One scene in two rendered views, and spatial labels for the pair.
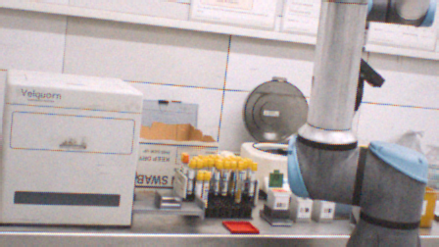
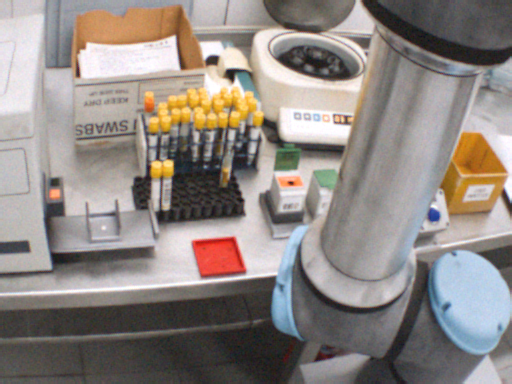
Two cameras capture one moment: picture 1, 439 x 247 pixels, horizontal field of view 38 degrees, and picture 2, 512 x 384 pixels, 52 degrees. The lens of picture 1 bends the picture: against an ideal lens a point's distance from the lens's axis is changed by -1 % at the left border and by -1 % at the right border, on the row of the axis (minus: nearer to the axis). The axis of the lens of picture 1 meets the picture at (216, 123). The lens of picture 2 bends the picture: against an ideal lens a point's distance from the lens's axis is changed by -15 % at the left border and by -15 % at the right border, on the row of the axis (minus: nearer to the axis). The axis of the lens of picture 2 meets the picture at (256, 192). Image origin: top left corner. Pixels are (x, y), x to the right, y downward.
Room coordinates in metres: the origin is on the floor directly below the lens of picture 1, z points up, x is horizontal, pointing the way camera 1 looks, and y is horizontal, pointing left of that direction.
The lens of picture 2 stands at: (0.84, -0.08, 1.55)
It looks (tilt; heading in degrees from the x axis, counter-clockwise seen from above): 42 degrees down; 357
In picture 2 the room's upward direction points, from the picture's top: 11 degrees clockwise
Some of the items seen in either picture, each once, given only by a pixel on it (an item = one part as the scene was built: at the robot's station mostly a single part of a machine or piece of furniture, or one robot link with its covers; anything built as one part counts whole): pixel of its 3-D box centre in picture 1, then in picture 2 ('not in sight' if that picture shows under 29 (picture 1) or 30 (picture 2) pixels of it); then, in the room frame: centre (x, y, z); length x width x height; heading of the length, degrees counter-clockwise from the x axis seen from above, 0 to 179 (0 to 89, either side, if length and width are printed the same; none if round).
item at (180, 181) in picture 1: (216, 187); (197, 141); (1.66, -0.02, 0.91); 0.20 x 0.10 x 0.07; 110
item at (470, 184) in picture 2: (401, 202); (464, 171); (1.69, -0.52, 0.92); 0.13 x 0.13 x 0.10; 17
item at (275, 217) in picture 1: (275, 213); (283, 208); (1.54, -0.17, 0.89); 0.09 x 0.05 x 0.04; 19
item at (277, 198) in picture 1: (277, 202); (286, 196); (1.54, -0.17, 0.92); 0.05 x 0.04 x 0.06; 19
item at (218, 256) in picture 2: (240, 227); (218, 256); (1.44, -0.08, 0.88); 0.07 x 0.07 x 0.01; 20
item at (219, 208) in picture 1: (217, 190); (189, 174); (1.55, -0.02, 0.93); 0.17 x 0.09 x 0.11; 110
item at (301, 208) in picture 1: (300, 206); (324, 193); (1.58, -0.24, 0.91); 0.05 x 0.04 x 0.07; 20
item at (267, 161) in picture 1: (283, 170); (313, 82); (1.88, -0.22, 0.94); 0.30 x 0.24 x 0.12; 11
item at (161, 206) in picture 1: (158, 203); (89, 227); (1.41, 0.11, 0.92); 0.21 x 0.07 x 0.05; 110
